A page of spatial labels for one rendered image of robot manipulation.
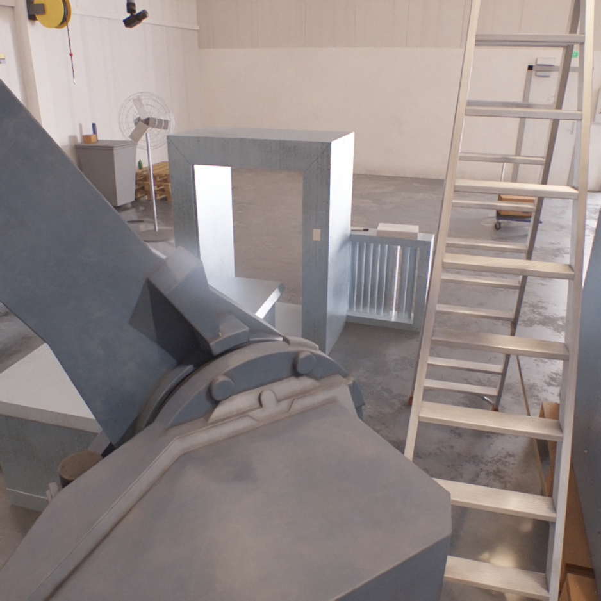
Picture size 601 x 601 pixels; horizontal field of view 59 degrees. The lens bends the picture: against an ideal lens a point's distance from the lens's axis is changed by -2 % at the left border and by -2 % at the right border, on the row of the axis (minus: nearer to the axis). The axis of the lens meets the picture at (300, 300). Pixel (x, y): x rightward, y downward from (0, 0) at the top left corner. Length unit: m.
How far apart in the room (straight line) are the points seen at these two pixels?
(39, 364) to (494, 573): 2.20
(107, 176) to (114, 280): 8.10
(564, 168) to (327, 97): 4.76
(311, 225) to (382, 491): 3.18
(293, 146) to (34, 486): 2.45
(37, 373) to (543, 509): 2.23
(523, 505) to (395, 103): 10.09
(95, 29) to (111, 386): 9.22
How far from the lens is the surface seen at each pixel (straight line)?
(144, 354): 0.74
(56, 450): 2.73
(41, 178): 0.69
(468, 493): 1.76
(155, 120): 7.06
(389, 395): 3.70
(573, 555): 2.68
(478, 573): 1.85
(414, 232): 4.32
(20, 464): 2.95
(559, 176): 11.46
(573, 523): 2.82
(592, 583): 2.61
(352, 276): 4.60
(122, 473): 0.68
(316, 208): 3.67
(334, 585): 0.53
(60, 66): 9.10
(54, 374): 2.84
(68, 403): 2.59
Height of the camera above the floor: 1.99
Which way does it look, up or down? 23 degrees down
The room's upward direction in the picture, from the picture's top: straight up
